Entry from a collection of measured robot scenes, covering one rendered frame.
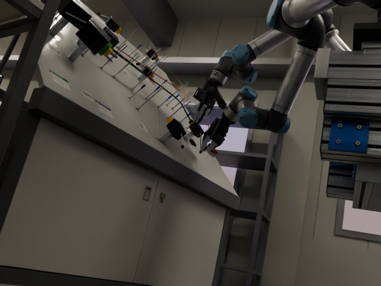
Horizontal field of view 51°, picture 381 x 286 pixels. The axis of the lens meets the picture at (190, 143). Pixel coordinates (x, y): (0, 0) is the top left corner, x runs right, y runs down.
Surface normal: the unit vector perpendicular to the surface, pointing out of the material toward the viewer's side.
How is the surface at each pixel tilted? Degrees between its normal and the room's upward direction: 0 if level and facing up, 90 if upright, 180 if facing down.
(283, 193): 90
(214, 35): 90
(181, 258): 90
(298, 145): 90
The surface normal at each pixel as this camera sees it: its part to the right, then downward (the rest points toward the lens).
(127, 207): 0.82, 0.01
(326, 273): -0.33, -0.34
